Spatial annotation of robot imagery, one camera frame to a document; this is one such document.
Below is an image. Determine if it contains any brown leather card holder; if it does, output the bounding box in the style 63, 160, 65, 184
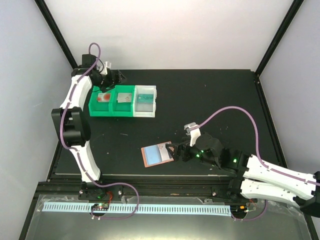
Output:
141, 141, 174, 168

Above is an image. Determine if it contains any white blossom credit card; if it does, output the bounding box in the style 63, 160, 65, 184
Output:
116, 92, 133, 104

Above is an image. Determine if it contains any teal VIP credit card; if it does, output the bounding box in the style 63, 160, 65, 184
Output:
137, 93, 154, 104

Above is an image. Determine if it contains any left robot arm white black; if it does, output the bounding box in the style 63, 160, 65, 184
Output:
51, 53, 126, 201

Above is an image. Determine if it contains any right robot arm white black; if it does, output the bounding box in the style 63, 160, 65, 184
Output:
165, 133, 320, 218

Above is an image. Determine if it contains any red circles card in bin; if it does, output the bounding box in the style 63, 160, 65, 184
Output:
96, 92, 111, 103

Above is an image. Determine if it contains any blossom pattern card in bin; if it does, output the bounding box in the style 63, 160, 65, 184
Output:
116, 93, 133, 104

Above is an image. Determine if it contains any green bin left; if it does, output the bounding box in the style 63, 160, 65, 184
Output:
88, 86, 114, 117

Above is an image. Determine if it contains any green bin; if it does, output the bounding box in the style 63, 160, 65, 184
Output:
112, 85, 135, 118
88, 86, 114, 117

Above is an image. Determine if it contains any green bin middle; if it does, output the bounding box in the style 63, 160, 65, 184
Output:
112, 85, 135, 118

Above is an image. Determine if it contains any white translucent bin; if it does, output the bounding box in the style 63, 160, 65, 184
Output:
132, 85, 157, 118

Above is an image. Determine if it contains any right small circuit board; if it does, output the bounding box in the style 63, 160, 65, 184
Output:
234, 204, 257, 213

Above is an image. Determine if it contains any small circuit board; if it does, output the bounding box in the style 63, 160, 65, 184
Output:
91, 203, 109, 211
234, 204, 257, 213

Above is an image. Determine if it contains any left small circuit board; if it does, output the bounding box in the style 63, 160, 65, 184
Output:
91, 203, 109, 211

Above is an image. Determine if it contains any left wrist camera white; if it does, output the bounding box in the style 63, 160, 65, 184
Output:
99, 61, 111, 75

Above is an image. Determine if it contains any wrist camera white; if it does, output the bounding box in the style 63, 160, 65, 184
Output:
99, 61, 111, 75
184, 122, 201, 147

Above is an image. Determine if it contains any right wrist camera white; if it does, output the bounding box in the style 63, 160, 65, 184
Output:
184, 122, 201, 147

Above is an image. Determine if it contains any white slotted cable duct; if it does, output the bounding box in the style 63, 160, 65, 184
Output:
42, 202, 232, 217

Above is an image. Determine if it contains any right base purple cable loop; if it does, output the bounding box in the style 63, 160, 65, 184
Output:
230, 199, 270, 223

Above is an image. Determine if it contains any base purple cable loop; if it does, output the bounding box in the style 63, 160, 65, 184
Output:
90, 181, 140, 221
230, 199, 270, 223

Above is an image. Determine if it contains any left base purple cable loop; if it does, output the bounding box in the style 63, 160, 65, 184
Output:
90, 181, 140, 221

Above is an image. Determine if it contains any left black frame post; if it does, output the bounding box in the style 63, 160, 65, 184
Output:
34, 0, 78, 69

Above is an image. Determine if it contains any black frame post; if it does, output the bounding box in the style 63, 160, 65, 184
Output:
34, 0, 78, 69
255, 0, 304, 77

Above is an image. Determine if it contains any black aluminium front rail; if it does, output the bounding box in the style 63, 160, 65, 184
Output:
35, 175, 232, 199

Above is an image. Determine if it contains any right black frame post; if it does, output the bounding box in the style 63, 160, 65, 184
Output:
255, 0, 304, 77

